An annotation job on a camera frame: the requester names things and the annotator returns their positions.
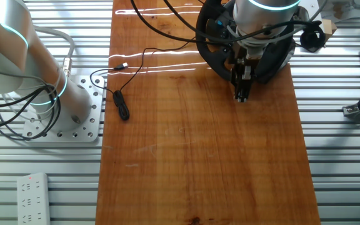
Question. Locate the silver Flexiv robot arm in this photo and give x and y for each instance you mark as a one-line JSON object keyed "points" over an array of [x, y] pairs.
{"points": [[58, 93]]}

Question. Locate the silver robot mounting plate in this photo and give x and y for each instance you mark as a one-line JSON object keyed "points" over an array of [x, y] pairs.
{"points": [[89, 125]]}

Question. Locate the white power strip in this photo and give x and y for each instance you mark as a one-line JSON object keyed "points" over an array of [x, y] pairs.
{"points": [[33, 200]]}

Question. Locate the black racing steering wheel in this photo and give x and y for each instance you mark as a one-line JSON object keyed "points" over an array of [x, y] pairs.
{"points": [[202, 37]]}

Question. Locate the wooden cube block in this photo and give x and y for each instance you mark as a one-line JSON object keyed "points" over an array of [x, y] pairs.
{"points": [[330, 26]]}

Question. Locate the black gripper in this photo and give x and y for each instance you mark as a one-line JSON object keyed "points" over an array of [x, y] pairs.
{"points": [[244, 62]]}

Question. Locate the white paper sheet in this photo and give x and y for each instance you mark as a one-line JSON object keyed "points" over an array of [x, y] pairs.
{"points": [[345, 9]]}

